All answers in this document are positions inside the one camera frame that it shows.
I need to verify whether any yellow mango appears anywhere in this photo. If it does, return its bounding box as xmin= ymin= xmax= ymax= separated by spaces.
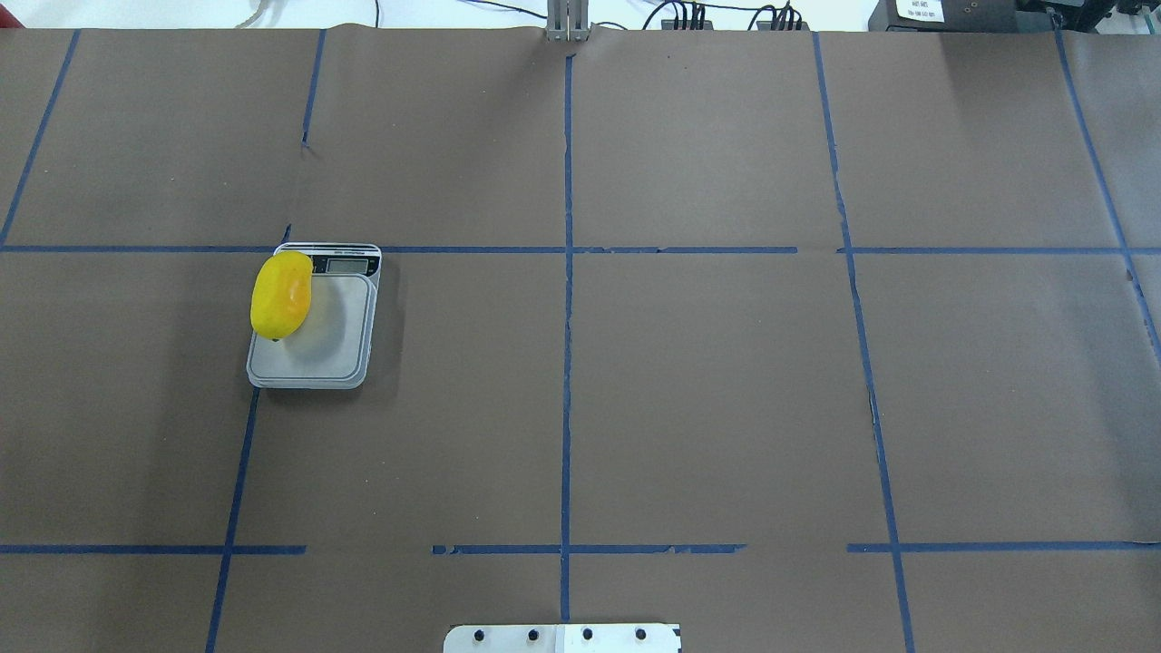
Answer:
xmin=248 ymin=249 xmax=313 ymax=340

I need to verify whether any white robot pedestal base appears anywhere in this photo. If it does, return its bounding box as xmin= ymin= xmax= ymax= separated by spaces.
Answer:
xmin=444 ymin=623 xmax=683 ymax=652

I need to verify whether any black electronics box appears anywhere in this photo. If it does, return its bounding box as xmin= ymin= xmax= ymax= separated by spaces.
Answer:
xmin=867 ymin=0 xmax=1019 ymax=34

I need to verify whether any aluminium frame post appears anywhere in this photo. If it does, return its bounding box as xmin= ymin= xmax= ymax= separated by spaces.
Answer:
xmin=546 ymin=0 xmax=591 ymax=43

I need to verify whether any silver digital kitchen scale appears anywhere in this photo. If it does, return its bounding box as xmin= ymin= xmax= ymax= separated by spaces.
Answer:
xmin=246 ymin=241 xmax=382 ymax=390

